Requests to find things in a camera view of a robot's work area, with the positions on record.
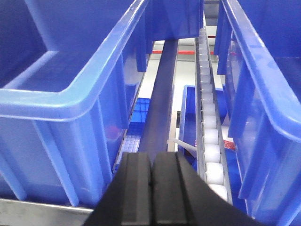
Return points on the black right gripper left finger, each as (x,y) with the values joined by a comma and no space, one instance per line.
(127,201)

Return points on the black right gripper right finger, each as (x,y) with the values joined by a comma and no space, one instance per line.
(182,198)

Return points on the stainless steel shelf beam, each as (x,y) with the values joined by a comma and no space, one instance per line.
(20,213)

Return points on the lower blue plastic bin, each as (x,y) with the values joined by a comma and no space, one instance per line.
(187,122)

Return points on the middle blue plastic crate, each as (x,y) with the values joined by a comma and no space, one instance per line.
(70,71)

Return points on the blue plastic crate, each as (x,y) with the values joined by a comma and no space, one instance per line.
(70,71)
(258,43)

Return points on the right blue plastic crate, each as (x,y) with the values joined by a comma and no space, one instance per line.
(258,43)

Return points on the white roller conveyor rail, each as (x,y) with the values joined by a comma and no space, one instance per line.
(211,158)

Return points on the grey metal rail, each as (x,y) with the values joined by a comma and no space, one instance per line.
(157,124)

